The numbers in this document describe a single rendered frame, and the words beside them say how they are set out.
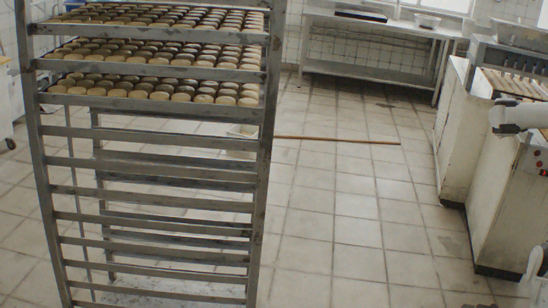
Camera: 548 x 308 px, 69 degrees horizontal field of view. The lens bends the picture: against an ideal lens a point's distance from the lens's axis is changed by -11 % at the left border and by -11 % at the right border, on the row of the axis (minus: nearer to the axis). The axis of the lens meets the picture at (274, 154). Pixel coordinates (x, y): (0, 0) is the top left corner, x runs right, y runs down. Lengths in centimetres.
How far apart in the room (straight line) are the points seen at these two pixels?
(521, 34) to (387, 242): 150
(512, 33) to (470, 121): 61
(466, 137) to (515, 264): 88
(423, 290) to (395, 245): 39
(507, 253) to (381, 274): 71
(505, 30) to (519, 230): 119
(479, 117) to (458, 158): 31
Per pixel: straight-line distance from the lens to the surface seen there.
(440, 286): 251
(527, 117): 156
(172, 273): 138
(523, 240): 257
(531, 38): 294
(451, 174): 308
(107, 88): 124
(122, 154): 168
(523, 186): 240
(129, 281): 205
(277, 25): 100
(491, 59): 295
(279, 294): 221
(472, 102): 291
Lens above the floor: 153
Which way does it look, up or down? 26 degrees down
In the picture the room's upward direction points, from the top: 6 degrees clockwise
